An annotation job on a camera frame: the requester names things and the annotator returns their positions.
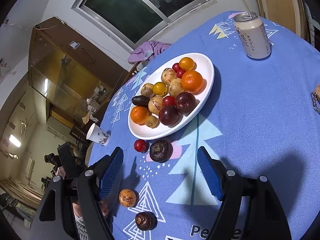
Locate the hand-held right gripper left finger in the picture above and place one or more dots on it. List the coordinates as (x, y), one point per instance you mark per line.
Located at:
(111, 172)

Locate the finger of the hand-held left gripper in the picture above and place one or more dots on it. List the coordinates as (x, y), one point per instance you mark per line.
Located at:
(67, 160)

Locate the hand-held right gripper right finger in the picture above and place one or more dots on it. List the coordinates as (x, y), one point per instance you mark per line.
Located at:
(210, 175)

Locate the orange-tan striped fruit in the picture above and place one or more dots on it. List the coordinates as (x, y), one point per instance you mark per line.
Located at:
(128, 197)

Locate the white plate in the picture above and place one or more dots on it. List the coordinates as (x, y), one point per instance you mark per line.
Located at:
(155, 132)

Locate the orange mandarin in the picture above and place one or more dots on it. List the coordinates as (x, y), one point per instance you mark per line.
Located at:
(192, 81)
(139, 115)

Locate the small tan speckled fruit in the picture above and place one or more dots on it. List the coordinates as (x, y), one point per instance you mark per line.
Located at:
(152, 121)

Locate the dark purple plum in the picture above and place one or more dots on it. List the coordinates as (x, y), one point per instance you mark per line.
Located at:
(170, 115)

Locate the yellow round fruit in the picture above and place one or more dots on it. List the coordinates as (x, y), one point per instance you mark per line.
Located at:
(187, 63)
(160, 88)

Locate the person's left forearm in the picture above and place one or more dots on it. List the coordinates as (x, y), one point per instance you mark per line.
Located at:
(80, 228)

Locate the person's left hand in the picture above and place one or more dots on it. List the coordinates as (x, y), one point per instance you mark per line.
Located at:
(78, 208)

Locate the white paper cup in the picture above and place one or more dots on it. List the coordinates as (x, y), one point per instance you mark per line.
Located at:
(97, 135)

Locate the striped cloth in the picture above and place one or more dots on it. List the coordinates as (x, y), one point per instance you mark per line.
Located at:
(22, 191)

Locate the blue printed tablecloth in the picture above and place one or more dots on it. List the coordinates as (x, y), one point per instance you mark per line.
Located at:
(250, 105)

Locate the wooden glass cabinet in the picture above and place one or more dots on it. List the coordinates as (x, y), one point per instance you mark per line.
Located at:
(62, 62)

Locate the wooden chair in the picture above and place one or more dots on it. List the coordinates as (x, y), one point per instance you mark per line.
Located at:
(135, 71)

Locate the purple cloth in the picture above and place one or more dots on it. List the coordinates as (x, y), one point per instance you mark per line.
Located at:
(147, 51)

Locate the beige beverage can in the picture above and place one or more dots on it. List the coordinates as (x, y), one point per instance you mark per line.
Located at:
(252, 37)

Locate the sliding glass window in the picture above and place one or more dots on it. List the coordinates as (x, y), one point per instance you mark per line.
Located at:
(125, 5)

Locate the wooden picture frame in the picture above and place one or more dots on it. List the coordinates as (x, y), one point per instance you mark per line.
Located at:
(280, 7)

